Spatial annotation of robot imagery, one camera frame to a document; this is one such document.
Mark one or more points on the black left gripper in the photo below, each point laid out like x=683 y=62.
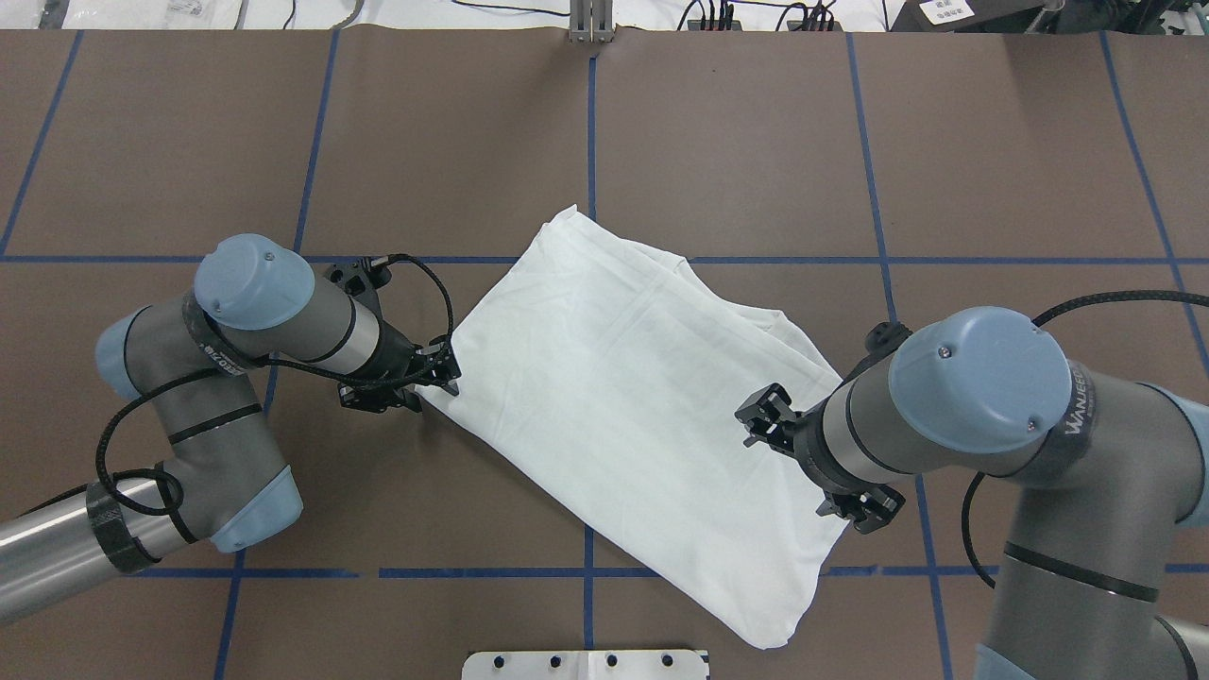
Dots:
x=395 y=354

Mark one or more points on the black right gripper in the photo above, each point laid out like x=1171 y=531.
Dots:
x=810 y=447

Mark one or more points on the white long-sleeve printed shirt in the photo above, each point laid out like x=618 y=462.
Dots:
x=610 y=374

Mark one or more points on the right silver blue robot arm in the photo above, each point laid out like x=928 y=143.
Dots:
x=1108 y=472

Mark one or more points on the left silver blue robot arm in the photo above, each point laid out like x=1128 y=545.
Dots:
x=191 y=455

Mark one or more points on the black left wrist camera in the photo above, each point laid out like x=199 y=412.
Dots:
x=361 y=280

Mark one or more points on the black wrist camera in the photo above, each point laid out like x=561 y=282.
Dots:
x=866 y=511
x=361 y=280

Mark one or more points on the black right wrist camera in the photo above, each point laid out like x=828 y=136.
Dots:
x=866 y=511

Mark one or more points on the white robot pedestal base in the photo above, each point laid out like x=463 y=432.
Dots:
x=589 y=664

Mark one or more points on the aluminium frame post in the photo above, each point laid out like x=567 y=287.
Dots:
x=591 y=21

